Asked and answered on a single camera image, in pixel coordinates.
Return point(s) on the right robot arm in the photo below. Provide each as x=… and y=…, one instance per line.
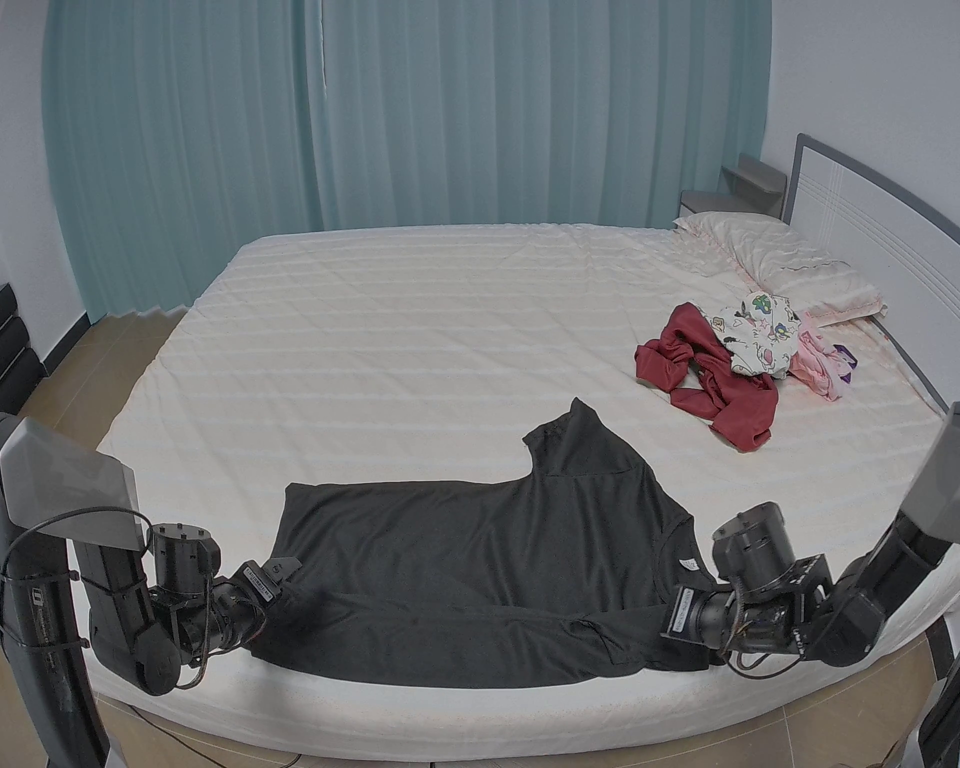
x=930, y=487

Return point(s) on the black T-shirt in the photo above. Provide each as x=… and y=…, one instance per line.
x=465, y=540

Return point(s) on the pink garment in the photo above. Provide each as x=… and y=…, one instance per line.
x=814, y=367

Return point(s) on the blue-green curtain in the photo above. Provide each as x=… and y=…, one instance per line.
x=525, y=112
x=195, y=150

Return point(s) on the cream pillow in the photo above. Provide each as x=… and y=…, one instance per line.
x=780, y=255

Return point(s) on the purple garment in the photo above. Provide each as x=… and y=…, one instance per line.
x=846, y=351

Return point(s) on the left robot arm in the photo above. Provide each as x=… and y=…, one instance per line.
x=67, y=487

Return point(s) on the bed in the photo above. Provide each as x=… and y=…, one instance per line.
x=412, y=322

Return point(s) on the dark red garment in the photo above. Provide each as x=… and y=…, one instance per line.
x=746, y=416

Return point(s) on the white printed pyjama top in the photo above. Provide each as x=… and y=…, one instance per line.
x=757, y=334

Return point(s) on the black chest of drawers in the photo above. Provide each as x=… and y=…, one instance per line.
x=11, y=352

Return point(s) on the grey bedside table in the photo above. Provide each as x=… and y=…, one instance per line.
x=757, y=176

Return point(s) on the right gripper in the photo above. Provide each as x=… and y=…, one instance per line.
x=739, y=622

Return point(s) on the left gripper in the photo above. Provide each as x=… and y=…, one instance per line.
x=232, y=611

